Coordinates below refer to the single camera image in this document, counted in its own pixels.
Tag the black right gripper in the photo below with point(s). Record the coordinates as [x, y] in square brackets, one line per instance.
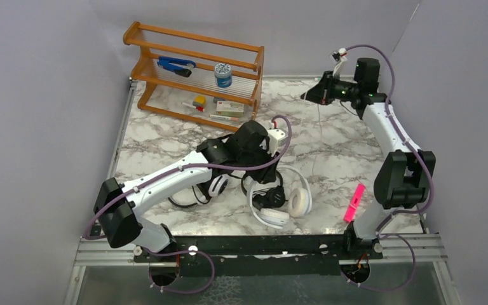
[320, 93]

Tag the white over-ear headphones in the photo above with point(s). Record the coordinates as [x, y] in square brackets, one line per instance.
[299, 202]

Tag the small black on-ear headphones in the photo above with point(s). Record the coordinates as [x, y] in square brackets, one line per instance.
[272, 197]

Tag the white black gaming headset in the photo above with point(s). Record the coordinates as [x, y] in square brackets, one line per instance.
[205, 191]

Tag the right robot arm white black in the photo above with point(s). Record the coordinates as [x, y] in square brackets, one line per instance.
[403, 181]

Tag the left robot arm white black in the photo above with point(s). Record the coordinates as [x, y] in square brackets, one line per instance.
[120, 206]

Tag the small white red box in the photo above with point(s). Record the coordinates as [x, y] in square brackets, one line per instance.
[230, 108]

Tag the blue lidded jar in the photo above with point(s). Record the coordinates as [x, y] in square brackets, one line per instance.
[223, 75]

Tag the orange tipped white marker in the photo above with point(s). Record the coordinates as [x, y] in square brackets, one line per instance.
[224, 118]

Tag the wooden orange shelf rack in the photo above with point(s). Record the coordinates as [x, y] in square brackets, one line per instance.
[192, 77]

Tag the yellow grey small object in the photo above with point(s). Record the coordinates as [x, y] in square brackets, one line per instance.
[199, 101]

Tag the red white marker pen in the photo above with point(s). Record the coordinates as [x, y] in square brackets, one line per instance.
[193, 106]

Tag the blue black hand tool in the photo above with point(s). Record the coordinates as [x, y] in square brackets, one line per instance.
[178, 66]

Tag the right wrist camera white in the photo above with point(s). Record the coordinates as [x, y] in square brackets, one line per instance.
[339, 58]

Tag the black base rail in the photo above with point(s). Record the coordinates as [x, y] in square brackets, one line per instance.
[202, 256]

